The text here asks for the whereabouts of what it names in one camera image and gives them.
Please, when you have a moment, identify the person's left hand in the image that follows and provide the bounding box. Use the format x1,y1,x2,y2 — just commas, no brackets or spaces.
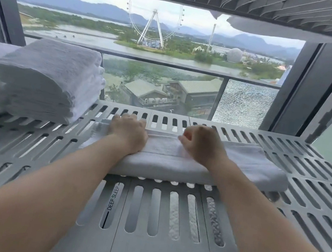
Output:
104,110,152,157

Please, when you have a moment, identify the person's right hand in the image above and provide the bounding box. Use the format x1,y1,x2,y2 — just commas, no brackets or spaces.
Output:
174,122,232,173

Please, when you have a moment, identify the white hand towel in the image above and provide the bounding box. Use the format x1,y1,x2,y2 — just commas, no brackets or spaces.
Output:
76,114,295,204

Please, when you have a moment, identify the person's right forearm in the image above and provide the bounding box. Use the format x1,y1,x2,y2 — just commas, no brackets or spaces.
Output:
192,157,332,252

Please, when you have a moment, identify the person's left forearm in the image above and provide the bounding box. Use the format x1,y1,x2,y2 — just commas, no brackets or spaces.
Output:
0,115,139,252

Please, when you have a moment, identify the grey roofed building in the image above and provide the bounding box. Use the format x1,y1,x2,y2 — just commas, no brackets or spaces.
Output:
118,63,224,121

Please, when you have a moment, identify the glass balcony railing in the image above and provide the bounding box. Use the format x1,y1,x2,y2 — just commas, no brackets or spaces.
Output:
15,32,332,142

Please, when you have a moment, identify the white dome building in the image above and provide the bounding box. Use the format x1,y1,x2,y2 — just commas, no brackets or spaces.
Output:
226,47,244,64

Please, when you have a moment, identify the white ferris wheel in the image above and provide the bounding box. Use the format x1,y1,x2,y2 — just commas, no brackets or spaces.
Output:
120,0,186,52

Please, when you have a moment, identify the blue water slide structure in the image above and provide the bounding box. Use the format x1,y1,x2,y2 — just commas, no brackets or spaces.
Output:
277,63,292,87

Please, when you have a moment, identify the tall thin tower ride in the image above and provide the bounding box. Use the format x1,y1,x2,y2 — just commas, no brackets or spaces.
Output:
207,23,217,54

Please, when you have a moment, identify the white hanging sheet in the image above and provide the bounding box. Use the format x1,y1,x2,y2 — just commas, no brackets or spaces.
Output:
91,0,332,47

